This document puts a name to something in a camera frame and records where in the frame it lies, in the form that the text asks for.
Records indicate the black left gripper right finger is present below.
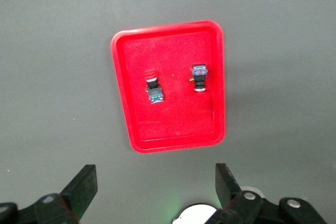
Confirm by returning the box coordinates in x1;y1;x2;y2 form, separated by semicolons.
212;163;271;224

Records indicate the red mushroom push button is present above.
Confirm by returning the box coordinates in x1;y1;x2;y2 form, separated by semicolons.
143;69;165;105
189;63;208;94

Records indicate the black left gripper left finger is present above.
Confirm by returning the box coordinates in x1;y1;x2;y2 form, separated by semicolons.
34;165;98;224

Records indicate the red plastic tray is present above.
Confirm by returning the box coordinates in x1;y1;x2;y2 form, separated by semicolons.
110;20;226;154

